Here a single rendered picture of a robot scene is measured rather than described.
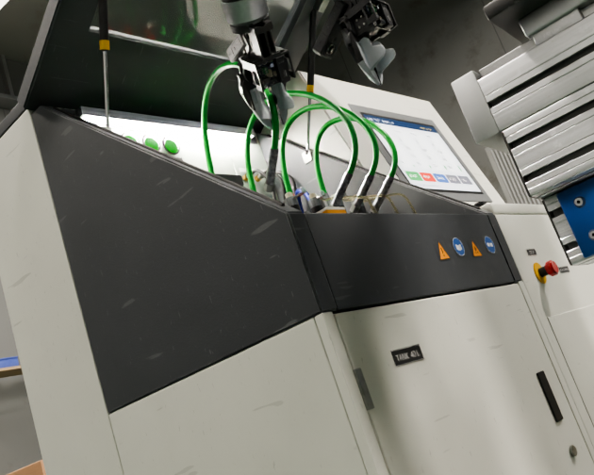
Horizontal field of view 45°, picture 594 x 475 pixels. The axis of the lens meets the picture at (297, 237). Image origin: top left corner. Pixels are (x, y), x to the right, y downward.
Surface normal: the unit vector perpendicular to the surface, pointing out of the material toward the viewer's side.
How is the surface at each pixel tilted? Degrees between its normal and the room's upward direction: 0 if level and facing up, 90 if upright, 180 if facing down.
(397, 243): 90
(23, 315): 90
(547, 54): 90
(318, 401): 90
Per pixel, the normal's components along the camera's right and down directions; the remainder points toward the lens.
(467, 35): -0.59, -0.01
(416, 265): 0.69, -0.41
